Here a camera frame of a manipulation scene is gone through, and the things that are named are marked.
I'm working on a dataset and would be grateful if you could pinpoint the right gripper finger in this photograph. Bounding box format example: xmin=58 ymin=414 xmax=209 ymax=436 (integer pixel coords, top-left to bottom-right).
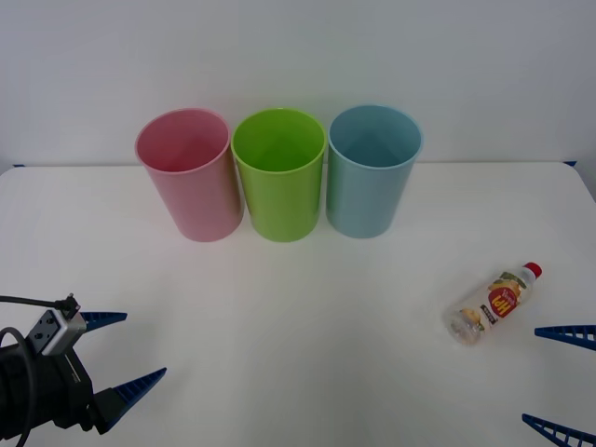
xmin=521 ymin=413 xmax=596 ymax=447
xmin=534 ymin=324 xmax=596 ymax=353

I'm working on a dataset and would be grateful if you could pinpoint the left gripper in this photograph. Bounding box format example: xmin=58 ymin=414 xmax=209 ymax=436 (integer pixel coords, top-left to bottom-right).
xmin=34 ymin=310 xmax=168 ymax=436

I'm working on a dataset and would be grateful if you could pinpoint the clear bottle with red cap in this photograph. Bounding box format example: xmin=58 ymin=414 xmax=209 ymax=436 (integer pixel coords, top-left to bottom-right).
xmin=440 ymin=261 xmax=545 ymax=348

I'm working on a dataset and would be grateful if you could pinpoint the pink plastic bin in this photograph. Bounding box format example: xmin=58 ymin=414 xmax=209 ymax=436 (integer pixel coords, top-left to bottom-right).
xmin=134 ymin=107 xmax=246 ymax=243

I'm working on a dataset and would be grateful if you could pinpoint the green plastic bin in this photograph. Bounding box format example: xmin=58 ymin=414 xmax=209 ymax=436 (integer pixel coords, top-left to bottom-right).
xmin=230 ymin=107 xmax=327 ymax=243

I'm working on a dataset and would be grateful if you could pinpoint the pale blue plastic bin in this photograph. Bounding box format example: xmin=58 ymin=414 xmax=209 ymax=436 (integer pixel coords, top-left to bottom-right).
xmin=325 ymin=103 xmax=425 ymax=240

